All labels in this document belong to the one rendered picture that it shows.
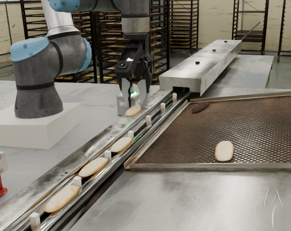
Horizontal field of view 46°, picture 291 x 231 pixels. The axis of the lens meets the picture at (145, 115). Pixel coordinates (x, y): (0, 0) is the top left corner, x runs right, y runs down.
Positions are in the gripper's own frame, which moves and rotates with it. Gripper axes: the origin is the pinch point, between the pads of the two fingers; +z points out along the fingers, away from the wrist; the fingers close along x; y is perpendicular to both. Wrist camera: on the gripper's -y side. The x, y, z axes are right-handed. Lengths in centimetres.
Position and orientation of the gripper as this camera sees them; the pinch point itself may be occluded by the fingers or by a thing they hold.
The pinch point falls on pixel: (135, 105)
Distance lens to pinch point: 99.2
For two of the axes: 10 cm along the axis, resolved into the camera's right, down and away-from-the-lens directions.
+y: 3.7, -3.1, 8.8
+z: 0.2, 9.5, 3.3
